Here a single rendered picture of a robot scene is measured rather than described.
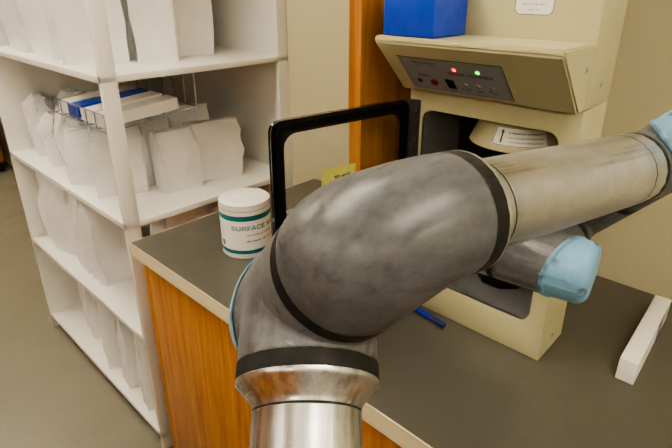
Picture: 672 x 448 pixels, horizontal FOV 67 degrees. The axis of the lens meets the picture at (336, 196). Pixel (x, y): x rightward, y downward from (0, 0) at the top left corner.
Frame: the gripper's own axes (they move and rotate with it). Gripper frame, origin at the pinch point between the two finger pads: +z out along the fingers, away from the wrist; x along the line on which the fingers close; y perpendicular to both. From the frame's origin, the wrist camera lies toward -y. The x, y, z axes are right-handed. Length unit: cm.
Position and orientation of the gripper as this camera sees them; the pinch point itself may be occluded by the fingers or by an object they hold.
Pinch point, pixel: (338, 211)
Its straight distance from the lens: 77.3
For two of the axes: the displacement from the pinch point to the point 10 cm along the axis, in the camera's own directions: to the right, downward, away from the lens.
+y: -0.6, -8.8, -4.8
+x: -5.9, 4.2, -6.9
